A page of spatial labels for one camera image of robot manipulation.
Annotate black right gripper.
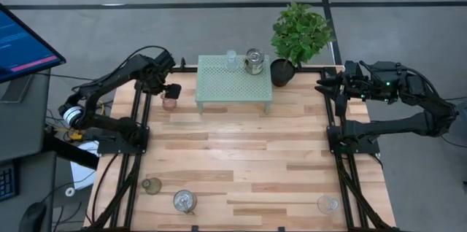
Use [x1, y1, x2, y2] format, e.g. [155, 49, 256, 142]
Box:
[314, 60, 370, 104]

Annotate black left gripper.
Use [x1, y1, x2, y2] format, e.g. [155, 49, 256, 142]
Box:
[140, 50, 182, 101]

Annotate pink glass candle holder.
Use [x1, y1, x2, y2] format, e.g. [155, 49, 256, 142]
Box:
[160, 92, 179, 112]

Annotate clear glass candle holder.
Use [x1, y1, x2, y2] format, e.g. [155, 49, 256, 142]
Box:
[316, 194, 340, 215]
[224, 49, 240, 72]

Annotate tin candle can cream label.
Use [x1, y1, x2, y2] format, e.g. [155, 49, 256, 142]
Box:
[243, 47, 266, 76]

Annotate green glass candle holder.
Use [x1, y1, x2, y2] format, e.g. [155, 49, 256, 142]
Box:
[142, 177, 163, 196]

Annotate tin candle can orange label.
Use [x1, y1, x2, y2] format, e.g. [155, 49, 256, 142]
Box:
[172, 189, 198, 215]

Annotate potted green plant black pot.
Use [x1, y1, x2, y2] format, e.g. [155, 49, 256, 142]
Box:
[269, 1, 335, 88]

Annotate green perforated metal shelf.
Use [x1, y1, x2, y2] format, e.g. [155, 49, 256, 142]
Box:
[195, 55, 274, 115]

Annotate black diagonal support bar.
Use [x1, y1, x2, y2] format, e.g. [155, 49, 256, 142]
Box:
[45, 136, 100, 170]

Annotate white paper sheet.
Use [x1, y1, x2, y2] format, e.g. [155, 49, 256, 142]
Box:
[69, 140, 101, 191]

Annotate computer monitor blue screen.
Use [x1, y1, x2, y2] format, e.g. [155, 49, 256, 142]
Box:
[0, 4, 67, 104]

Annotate grey desk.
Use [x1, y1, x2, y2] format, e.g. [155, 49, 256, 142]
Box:
[0, 69, 58, 232]

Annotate black keyboard blue keys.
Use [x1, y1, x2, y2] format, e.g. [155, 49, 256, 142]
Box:
[0, 162, 18, 202]

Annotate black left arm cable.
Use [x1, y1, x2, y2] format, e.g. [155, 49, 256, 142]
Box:
[71, 45, 169, 93]

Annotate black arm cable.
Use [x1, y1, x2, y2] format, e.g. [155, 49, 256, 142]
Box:
[359, 60, 441, 96]
[71, 45, 169, 93]

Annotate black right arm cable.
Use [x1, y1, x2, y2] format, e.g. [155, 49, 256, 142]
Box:
[359, 60, 441, 96]

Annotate thin black monitor cable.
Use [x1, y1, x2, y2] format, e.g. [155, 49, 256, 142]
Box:
[36, 72, 118, 85]

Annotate black aluminium table frame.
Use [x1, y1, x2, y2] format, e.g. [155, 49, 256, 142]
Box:
[85, 58, 401, 232]

